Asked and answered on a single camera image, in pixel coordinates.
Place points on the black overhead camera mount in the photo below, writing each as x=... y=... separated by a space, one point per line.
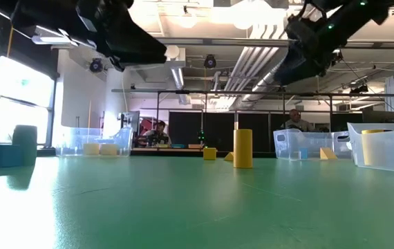
x=359 y=89

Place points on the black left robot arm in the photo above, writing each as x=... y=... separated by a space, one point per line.
x=27 y=14

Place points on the small yellow cube block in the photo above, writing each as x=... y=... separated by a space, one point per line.
x=209 y=154

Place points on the bright window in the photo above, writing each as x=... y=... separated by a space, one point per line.
x=20 y=90

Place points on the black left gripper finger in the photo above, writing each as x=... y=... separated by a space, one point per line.
x=138 y=38
x=138 y=59

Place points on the green table mat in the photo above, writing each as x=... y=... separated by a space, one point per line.
x=197 y=207

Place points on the yellow cylinder block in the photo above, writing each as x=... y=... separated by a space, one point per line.
x=372 y=148
x=243 y=148

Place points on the yellow wedge block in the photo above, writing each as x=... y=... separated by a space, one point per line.
x=328 y=155
x=229 y=157

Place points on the person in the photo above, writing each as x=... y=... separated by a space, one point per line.
x=297 y=122
x=157 y=133

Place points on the bright ceiling light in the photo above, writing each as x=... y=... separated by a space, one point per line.
x=245 y=14

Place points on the round ceiling lamp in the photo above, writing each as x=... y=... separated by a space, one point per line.
x=187 y=19

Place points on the black metal rig frame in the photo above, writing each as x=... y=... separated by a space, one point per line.
x=217 y=92

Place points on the green cylinder block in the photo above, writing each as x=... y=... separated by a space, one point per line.
x=25 y=143

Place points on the black partition panels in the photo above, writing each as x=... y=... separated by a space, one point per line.
x=190 y=129

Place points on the white square ceiling box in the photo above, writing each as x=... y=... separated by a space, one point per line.
x=176 y=55

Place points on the silver ventilation duct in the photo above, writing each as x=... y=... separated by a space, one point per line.
x=264 y=84

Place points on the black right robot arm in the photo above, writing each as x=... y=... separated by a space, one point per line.
x=356 y=17

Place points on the blue cube block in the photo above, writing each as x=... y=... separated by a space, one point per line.
x=0 y=156

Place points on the black round overhead camera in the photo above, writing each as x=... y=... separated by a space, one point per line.
x=210 y=61
x=96 y=65

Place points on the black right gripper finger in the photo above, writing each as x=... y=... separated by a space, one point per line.
x=307 y=62
x=297 y=76

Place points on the computer monitor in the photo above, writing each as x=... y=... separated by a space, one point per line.
x=134 y=119

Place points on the white ceiling pipe bundle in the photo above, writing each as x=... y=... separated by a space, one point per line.
x=249 y=65

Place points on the grey metal crossbeam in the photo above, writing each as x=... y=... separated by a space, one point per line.
x=217 y=42

